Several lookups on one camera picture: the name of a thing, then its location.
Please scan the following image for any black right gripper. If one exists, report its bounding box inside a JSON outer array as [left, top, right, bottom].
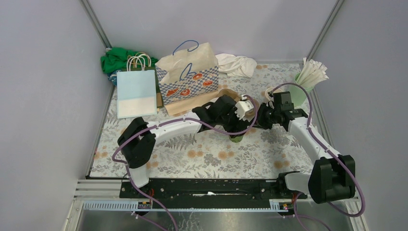
[[249, 103, 280, 130]]

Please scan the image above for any green paper coffee cup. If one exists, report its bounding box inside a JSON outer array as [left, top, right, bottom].
[[229, 135, 244, 143]]

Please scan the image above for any stack of black paper cups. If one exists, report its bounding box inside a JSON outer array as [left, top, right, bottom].
[[264, 87, 283, 103]]

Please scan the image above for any blue checkered paper bag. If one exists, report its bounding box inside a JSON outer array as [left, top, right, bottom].
[[155, 40, 219, 116]]

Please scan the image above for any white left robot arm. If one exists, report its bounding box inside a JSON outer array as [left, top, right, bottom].
[[112, 95, 257, 198]]

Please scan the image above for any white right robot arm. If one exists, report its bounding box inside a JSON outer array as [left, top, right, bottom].
[[256, 91, 356, 204]]

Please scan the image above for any floral tablecloth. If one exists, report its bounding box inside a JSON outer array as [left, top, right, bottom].
[[87, 64, 314, 179]]

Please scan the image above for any stack of brown cup carriers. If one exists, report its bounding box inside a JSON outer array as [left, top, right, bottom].
[[217, 89, 242, 102]]

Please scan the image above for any green straw holder cup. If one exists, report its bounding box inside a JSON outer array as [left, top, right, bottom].
[[287, 73, 314, 107]]

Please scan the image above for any white cloth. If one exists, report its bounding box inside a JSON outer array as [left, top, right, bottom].
[[216, 53, 257, 77]]

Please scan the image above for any bundle of white wrapped straws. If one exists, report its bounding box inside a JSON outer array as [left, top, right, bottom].
[[294, 57, 329, 89]]

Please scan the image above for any light blue paper bag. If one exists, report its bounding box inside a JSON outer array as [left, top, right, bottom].
[[117, 53, 157, 119]]

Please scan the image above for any green cloth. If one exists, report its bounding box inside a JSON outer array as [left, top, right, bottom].
[[100, 47, 147, 74]]

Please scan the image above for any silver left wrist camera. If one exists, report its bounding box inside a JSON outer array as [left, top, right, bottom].
[[235, 101, 255, 121]]

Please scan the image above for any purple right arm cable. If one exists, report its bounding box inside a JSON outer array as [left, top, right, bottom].
[[268, 82, 366, 231]]

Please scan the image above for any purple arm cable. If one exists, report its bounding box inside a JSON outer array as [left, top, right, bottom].
[[111, 94, 260, 231], [268, 82, 366, 231]]

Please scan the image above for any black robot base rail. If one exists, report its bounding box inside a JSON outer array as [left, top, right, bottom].
[[119, 178, 298, 209]]

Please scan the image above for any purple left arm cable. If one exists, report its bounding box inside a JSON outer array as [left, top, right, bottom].
[[111, 94, 260, 231]]

